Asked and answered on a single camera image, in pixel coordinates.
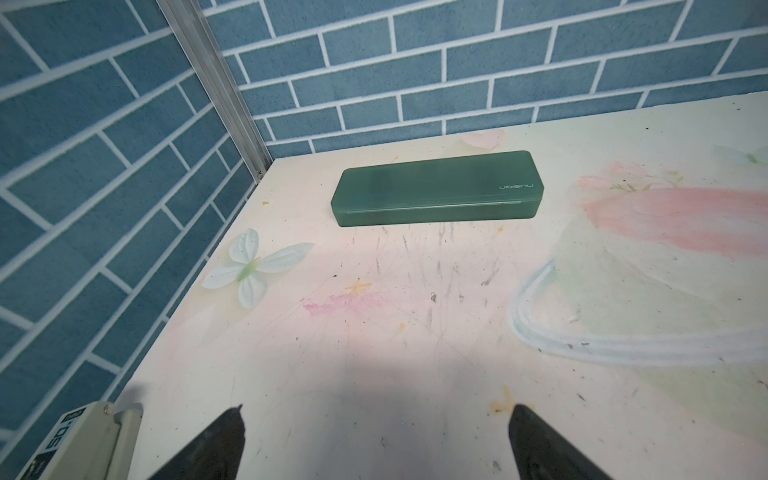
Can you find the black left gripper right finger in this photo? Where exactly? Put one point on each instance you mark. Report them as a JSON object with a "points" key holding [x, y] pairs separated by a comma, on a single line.
{"points": [[540, 452]]}

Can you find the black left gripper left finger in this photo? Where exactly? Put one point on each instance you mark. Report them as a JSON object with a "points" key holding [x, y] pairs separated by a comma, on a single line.
{"points": [[215, 453]]}

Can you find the beige labelled device box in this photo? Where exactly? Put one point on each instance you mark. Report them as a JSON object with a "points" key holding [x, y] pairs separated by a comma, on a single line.
{"points": [[94, 441]]}

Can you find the green plastic case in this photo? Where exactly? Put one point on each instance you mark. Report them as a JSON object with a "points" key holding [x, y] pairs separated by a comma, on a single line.
{"points": [[491, 186]]}

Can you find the aluminium corner post left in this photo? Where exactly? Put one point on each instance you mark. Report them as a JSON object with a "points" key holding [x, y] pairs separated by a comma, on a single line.
{"points": [[197, 41]]}

